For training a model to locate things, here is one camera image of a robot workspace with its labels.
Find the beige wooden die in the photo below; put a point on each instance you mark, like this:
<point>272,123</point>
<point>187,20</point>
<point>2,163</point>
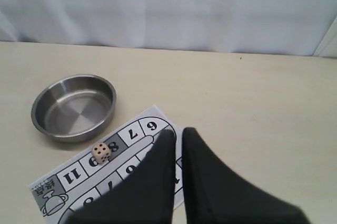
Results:
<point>101,152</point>

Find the white backdrop curtain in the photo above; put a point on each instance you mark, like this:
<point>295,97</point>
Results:
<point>287,27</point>

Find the printed paper game board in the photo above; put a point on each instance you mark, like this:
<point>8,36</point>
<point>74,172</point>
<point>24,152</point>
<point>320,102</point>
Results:
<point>81,180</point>

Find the stainless steel round bowl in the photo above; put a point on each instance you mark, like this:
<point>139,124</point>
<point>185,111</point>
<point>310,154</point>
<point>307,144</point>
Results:
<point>74,109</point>

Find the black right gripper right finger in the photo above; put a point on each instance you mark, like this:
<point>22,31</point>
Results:
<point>214,193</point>

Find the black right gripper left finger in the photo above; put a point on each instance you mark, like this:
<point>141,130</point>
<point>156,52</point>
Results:
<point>145,196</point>

